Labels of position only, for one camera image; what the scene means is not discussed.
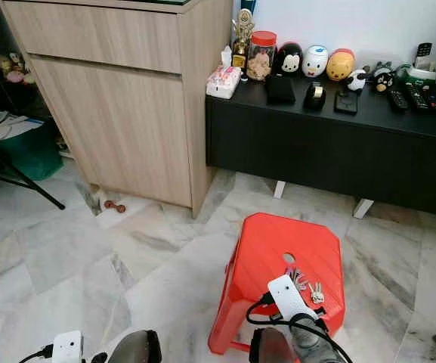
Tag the small plush toys cluster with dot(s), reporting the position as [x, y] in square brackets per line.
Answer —
[13, 69]

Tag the green plastic bin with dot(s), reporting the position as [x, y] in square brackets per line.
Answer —
[32, 155]

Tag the blue cylinder object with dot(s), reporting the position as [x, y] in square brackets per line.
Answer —
[248, 5]

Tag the black low console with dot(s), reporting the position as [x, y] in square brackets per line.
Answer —
[323, 151]

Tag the light wood cabinet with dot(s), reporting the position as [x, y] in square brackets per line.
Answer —
[119, 128]

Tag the black rounded gadget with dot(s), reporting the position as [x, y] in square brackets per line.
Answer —
[315, 96]

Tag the white paper stack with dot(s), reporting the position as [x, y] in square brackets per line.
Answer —
[10, 125]

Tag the pink white tissue pack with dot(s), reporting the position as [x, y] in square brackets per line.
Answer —
[224, 82]

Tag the yellow bear plush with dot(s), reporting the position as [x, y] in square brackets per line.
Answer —
[340, 66]

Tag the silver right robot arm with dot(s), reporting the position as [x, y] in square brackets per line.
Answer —
[310, 339]

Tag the small brown dumbbell toy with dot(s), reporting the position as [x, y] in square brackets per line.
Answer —
[114, 206]

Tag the gold trophy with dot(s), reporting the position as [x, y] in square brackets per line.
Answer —
[243, 32]

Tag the small black flat case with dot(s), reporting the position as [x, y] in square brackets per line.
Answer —
[346, 102]

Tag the black mouse plush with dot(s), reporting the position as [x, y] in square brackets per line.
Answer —
[382, 78]

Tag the small panda plush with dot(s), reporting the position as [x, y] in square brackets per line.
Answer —
[358, 79]

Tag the red-lidded clear jar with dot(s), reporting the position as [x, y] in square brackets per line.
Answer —
[261, 59]

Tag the red plastic stool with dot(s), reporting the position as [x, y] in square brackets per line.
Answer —
[263, 249]

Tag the white round plush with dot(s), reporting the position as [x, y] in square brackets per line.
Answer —
[315, 62]

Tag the silver key bunch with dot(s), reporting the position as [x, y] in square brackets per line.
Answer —
[316, 292]

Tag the black wallet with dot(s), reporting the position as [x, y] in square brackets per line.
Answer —
[280, 90]

